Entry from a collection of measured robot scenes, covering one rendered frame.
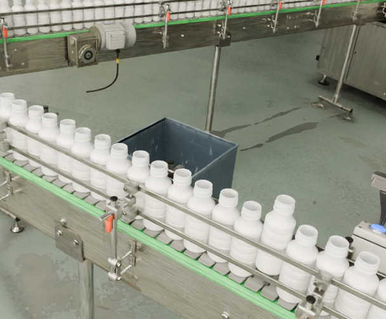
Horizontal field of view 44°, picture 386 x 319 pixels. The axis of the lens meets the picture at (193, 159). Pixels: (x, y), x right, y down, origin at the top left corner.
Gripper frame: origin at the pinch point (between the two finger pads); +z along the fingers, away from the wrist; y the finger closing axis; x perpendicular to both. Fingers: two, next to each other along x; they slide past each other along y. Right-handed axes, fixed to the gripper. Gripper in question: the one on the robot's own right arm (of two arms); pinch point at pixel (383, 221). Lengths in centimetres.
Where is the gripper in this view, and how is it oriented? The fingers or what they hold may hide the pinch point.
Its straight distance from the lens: 108.4
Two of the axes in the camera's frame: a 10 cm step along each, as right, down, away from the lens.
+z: -2.7, 9.4, 2.2
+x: 4.9, -0.6, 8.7
